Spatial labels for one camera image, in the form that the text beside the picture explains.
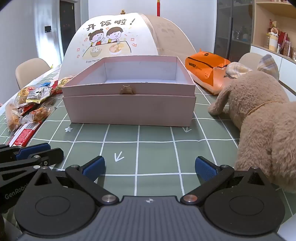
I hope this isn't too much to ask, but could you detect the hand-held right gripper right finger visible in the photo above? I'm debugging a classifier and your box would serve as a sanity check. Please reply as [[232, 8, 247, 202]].
[[180, 156, 266, 206]]

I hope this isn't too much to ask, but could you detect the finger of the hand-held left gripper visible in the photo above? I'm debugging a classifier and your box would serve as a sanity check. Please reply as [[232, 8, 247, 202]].
[[0, 148, 64, 186], [0, 142, 52, 161]]

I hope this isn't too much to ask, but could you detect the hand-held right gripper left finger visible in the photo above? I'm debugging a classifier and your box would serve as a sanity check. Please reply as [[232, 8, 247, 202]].
[[33, 156, 119, 206]]

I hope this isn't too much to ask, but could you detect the pile of assorted snack packets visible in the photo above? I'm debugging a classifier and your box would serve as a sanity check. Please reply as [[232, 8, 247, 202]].
[[5, 77, 74, 147]]

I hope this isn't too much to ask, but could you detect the pink cardboard gift box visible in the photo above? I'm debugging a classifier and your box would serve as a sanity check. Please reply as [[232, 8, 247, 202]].
[[62, 56, 197, 127]]

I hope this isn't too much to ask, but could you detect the green checked tablecloth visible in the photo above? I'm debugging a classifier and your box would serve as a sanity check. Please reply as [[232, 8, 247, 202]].
[[0, 64, 296, 232]]

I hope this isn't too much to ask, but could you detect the brown plush dog toy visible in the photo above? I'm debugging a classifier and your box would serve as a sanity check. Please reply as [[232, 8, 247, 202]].
[[208, 54, 296, 194]]

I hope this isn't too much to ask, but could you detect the beige chair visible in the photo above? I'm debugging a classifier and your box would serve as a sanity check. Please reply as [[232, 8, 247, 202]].
[[238, 52, 265, 71], [15, 58, 51, 90]]

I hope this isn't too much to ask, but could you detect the orange plastic bag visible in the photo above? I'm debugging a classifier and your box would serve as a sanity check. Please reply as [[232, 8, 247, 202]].
[[185, 49, 232, 95]]

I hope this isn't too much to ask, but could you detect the dark door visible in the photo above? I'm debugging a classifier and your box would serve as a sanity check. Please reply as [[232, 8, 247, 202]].
[[59, 0, 77, 66]]

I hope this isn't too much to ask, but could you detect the white low cabinet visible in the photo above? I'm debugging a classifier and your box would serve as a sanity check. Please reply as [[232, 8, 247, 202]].
[[250, 45, 296, 102]]

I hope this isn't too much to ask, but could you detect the printed mesh food cover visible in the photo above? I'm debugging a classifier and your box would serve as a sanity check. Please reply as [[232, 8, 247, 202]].
[[58, 9, 197, 80]]

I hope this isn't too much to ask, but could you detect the yellow bottle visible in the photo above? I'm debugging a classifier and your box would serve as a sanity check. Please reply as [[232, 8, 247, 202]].
[[268, 32, 279, 53]]

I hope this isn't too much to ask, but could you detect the glass door cabinet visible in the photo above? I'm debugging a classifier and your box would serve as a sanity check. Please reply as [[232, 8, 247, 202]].
[[213, 0, 255, 62]]

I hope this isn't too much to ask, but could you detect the clear storage jar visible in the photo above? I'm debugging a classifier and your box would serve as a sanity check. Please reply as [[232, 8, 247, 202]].
[[283, 40, 292, 57]]

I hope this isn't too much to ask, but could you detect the wooden shelf unit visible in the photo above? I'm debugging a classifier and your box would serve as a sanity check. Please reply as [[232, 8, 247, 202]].
[[251, 0, 296, 61]]

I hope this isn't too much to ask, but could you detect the gold chain necklace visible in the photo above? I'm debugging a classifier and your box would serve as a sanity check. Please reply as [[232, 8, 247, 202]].
[[247, 100, 284, 116]]

